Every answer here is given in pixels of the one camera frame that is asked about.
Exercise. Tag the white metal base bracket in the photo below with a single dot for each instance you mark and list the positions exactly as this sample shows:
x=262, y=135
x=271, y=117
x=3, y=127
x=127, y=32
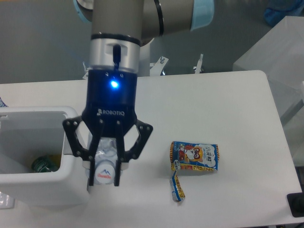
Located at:
x=157, y=68

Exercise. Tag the white plastic trash can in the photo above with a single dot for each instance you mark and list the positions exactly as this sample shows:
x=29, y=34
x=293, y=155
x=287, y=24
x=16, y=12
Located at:
x=28, y=133

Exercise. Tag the crushed clear plastic bottle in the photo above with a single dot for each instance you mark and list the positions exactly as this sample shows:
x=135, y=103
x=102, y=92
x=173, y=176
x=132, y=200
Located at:
x=105, y=161

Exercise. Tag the blue patterned item left edge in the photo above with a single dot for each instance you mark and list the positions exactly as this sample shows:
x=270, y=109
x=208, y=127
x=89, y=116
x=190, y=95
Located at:
x=2, y=104

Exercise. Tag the green can in trash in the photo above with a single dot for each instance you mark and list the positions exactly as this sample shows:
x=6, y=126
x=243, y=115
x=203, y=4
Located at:
x=44, y=164

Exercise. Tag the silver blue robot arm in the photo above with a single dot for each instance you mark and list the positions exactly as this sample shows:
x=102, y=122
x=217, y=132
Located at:
x=119, y=27

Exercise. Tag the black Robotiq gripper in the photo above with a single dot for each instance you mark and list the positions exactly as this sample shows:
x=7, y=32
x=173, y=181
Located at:
x=110, y=104

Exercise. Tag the blue snack wrapper bag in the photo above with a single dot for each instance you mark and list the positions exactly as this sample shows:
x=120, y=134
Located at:
x=188, y=156

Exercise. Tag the clear plastic item bottom left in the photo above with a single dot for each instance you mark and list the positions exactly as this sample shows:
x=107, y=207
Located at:
x=6, y=201

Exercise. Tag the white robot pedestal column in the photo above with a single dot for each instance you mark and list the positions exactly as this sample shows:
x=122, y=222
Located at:
x=144, y=60

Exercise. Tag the blue object in corner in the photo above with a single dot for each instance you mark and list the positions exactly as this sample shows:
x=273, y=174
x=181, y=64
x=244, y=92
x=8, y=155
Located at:
x=276, y=10

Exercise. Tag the black device at table edge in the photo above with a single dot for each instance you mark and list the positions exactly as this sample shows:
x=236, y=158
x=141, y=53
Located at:
x=296, y=204

